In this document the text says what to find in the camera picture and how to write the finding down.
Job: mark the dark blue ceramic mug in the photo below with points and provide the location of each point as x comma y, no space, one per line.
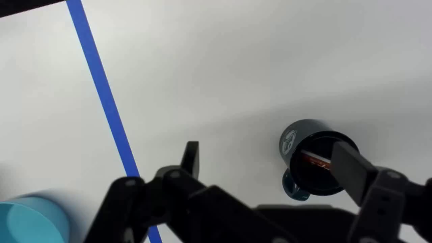
291,140

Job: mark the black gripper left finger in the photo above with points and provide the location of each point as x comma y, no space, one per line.
135,211

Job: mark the light blue plastic bowl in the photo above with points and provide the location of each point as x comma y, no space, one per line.
31,221

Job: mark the blue tape strip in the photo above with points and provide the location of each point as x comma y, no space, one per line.
102,90

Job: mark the small brown object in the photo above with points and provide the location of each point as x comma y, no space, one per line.
314,160

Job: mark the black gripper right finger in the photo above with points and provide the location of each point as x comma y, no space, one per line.
386,203

